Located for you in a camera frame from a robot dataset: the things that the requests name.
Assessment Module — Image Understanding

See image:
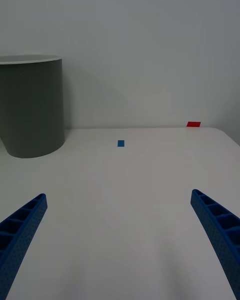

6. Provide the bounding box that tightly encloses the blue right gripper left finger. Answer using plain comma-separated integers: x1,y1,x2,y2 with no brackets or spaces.
0,193,48,300

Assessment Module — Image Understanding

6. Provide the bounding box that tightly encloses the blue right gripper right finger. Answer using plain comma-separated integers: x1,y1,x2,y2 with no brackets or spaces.
190,189,240,300

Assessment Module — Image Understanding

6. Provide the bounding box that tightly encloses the grey plastic waste bin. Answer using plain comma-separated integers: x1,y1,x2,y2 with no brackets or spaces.
0,54,66,159

